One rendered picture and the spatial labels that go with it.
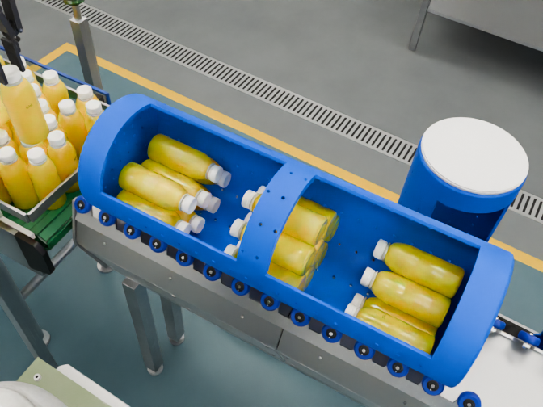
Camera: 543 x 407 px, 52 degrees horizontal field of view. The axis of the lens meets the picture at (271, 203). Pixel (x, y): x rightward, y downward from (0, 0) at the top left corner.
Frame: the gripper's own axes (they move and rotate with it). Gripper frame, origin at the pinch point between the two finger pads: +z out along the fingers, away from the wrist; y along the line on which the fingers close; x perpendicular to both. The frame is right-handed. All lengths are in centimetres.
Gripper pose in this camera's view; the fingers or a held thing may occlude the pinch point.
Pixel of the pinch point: (5, 61)
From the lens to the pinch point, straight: 122.2
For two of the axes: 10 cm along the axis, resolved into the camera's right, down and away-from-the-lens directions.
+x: -8.7, -4.2, 2.5
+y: 4.9, -6.8, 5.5
